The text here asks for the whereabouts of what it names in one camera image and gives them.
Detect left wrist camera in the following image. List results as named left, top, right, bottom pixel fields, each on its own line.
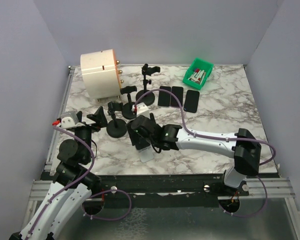
left=52, top=111, right=79, bottom=129

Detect cream cylindrical box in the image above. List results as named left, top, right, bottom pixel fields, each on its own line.
left=80, top=49, right=122, bottom=101

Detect green plastic bin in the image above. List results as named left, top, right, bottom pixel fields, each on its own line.
left=182, top=58, right=214, bottom=90

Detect silver edged black phone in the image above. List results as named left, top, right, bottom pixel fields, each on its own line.
left=157, top=86, right=172, bottom=108

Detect purple edged black phone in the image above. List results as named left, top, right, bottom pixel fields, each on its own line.
left=170, top=86, right=184, bottom=108

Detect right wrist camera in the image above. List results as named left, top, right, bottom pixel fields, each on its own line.
left=131, top=102, right=150, bottom=119

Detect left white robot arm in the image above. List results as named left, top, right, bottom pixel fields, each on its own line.
left=10, top=106, right=108, bottom=240

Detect silver flat phone stand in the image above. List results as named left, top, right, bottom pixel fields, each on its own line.
left=138, top=147, right=154, bottom=163

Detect black phone stand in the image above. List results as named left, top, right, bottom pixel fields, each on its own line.
left=120, top=85, right=137, bottom=120
left=135, top=63, right=161, bottom=106

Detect black mounting rail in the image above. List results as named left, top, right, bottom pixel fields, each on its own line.
left=83, top=173, right=246, bottom=211

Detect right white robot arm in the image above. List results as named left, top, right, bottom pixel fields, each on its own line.
left=126, top=115, right=262, bottom=196

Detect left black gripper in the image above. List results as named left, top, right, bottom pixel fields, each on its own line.
left=75, top=105, right=108, bottom=162

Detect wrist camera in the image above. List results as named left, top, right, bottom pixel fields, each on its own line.
left=131, top=102, right=150, bottom=119
left=52, top=111, right=79, bottom=129

